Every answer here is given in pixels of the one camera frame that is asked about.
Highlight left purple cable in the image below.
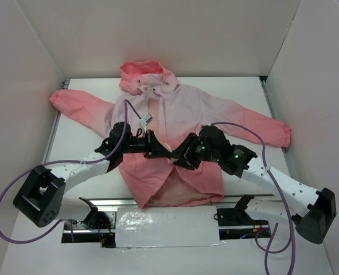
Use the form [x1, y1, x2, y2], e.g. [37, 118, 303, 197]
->
[0, 99, 147, 245]

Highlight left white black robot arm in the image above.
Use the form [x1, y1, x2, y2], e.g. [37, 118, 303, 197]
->
[13, 122, 170, 229]

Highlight purple cable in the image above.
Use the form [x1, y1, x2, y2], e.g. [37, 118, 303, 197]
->
[0, 99, 147, 245]
[211, 121, 297, 275]

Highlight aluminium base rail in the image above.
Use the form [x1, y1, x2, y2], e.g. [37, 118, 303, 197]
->
[87, 195, 281, 208]

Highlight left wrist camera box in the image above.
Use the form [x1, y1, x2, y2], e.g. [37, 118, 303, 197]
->
[140, 114, 153, 128]

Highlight white foil-edged panel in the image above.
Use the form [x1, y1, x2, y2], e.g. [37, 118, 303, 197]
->
[115, 206, 221, 248]

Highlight pink hooded zip jacket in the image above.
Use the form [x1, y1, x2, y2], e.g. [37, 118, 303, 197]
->
[49, 61, 291, 209]

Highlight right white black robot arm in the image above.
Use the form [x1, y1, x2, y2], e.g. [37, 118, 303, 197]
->
[170, 125, 337, 244]

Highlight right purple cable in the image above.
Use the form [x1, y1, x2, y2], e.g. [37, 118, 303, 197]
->
[211, 121, 297, 275]

